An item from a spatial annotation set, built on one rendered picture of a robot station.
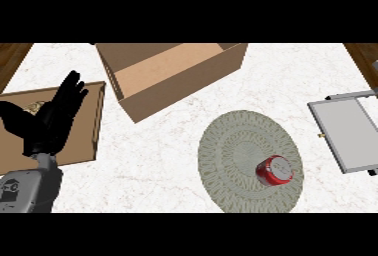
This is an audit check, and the round grey woven placemat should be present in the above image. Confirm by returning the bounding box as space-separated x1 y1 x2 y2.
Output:
197 110 306 214

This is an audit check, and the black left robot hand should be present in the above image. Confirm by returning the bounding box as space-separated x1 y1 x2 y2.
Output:
0 70 90 158

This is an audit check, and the red can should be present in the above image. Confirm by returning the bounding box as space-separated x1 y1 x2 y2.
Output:
254 154 296 187

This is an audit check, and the small tan object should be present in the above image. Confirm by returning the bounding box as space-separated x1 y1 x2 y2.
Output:
25 101 49 115

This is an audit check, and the flat brown wooden board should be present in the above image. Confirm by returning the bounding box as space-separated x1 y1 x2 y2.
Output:
0 80 108 176

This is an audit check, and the open brown cardboard box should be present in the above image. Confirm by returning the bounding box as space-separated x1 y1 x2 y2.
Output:
95 42 250 124

